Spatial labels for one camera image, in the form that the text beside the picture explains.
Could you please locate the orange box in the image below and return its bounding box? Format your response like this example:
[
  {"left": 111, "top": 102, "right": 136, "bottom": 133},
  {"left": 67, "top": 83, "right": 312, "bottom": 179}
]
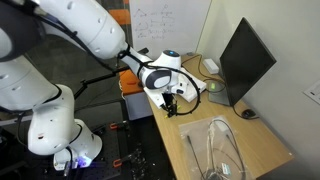
[{"left": 118, "top": 69, "right": 145, "bottom": 97}]

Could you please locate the white power adapter box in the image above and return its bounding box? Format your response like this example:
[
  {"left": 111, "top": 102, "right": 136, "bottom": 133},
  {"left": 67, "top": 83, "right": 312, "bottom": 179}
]
[{"left": 202, "top": 58, "right": 220, "bottom": 75}]

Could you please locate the grey monitor stand base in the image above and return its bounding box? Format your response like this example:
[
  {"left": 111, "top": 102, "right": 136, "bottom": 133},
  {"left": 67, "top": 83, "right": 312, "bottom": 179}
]
[{"left": 207, "top": 79, "right": 232, "bottom": 107}]

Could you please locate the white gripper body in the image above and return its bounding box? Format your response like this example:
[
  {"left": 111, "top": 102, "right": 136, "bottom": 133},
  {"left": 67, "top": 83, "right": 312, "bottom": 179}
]
[{"left": 167, "top": 79, "right": 189, "bottom": 97}]

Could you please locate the black marker with yellow ends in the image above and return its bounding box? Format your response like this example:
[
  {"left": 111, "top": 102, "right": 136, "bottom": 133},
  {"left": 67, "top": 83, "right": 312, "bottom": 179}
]
[{"left": 164, "top": 104, "right": 181, "bottom": 120}]

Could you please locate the white whiteboard with drawings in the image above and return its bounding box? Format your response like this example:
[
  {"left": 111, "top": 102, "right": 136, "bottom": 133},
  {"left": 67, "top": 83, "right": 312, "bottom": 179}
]
[{"left": 128, "top": 0, "right": 213, "bottom": 60}]

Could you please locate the black camera mount rod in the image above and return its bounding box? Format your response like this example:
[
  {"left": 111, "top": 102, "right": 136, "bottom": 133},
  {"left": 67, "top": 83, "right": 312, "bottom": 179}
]
[{"left": 73, "top": 47, "right": 150, "bottom": 100}]

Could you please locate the white paper wall label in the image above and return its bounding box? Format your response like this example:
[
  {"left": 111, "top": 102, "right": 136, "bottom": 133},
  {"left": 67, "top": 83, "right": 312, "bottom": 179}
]
[{"left": 303, "top": 79, "right": 320, "bottom": 105}]

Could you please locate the clear plastic bag with cables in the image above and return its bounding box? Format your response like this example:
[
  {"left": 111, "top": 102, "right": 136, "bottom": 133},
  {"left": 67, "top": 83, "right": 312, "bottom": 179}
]
[{"left": 178, "top": 115, "right": 257, "bottom": 180}]

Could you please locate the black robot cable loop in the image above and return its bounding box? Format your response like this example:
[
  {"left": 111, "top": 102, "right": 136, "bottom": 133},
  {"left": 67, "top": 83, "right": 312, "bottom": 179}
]
[{"left": 117, "top": 49, "right": 202, "bottom": 117}]

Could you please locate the black desk cable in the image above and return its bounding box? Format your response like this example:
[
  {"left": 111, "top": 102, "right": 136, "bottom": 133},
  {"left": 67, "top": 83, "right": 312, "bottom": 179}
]
[{"left": 181, "top": 53, "right": 228, "bottom": 94}]

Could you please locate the black computer monitor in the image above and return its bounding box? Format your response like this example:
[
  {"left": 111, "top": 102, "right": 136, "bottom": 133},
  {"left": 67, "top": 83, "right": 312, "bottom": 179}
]
[{"left": 218, "top": 17, "right": 278, "bottom": 107}]

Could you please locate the black computer mouse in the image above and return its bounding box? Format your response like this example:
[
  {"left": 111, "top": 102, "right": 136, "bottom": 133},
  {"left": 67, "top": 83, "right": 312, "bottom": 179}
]
[{"left": 241, "top": 109, "right": 258, "bottom": 120}]

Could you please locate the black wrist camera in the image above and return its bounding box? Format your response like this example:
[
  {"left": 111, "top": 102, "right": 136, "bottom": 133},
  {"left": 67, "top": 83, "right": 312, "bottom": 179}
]
[{"left": 161, "top": 92, "right": 176, "bottom": 108}]

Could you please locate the orange handled clamp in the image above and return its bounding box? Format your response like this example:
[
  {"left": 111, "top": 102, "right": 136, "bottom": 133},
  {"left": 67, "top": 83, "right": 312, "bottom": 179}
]
[
  {"left": 112, "top": 149, "right": 143, "bottom": 169},
  {"left": 93, "top": 120, "right": 131, "bottom": 135}
]

